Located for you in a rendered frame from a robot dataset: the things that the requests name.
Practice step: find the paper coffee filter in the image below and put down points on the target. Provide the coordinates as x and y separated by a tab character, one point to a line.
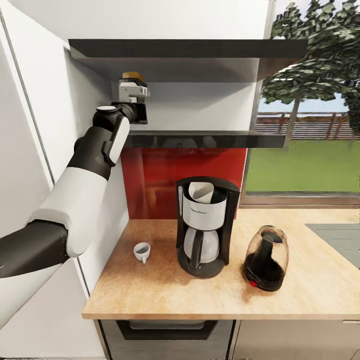
201	192

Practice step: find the fixed window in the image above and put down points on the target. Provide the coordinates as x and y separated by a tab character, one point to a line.
315	104

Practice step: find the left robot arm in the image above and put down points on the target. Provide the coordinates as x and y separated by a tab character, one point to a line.
64	225

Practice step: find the coffee cup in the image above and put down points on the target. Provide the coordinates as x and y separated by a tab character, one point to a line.
142	251

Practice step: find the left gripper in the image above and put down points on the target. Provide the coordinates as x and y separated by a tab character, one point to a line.
138	110

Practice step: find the bottle of coffee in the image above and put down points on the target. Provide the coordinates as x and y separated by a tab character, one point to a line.
134	79

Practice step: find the dishwasher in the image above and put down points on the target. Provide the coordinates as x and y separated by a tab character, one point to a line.
167	339

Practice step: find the electric kettle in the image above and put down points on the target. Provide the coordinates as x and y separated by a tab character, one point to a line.
267	258

